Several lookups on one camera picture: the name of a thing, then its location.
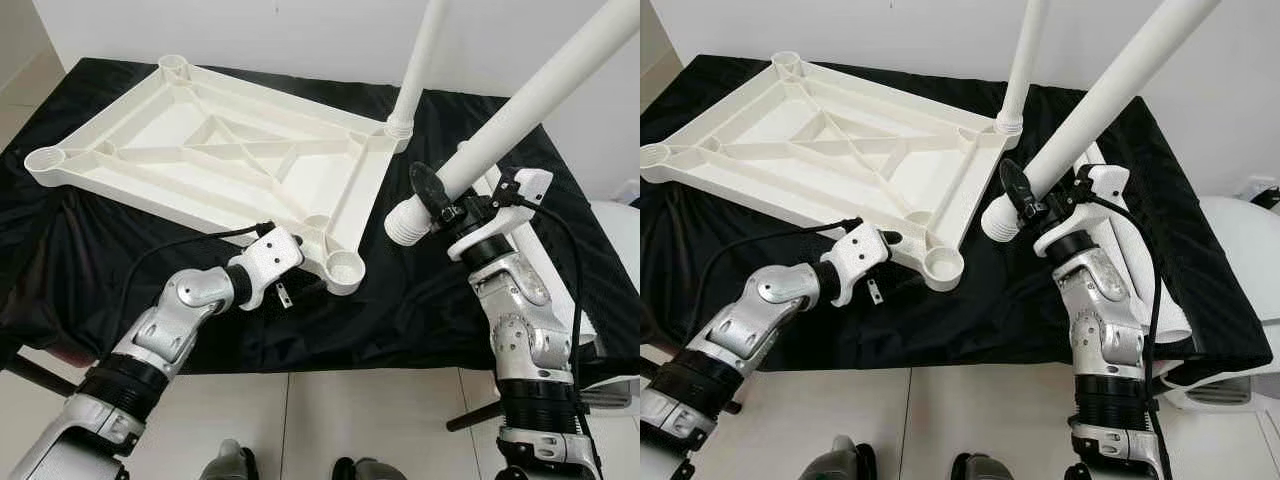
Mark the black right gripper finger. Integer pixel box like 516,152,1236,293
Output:
1001,159,1044,220
412,165,453,226

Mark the black table cloth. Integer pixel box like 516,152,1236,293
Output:
0,57,641,373
640,55,1273,373

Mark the grey left robot foot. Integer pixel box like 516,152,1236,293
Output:
200,440,259,480
805,437,879,480

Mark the grey robot foot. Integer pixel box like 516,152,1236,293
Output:
805,437,879,480
200,440,259,480
333,457,406,480
950,453,1016,480

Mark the grey right robot foot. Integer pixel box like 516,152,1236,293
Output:
333,457,406,480
950,453,1016,480

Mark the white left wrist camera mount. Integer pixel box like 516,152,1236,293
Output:
833,222,893,306
243,225,306,311

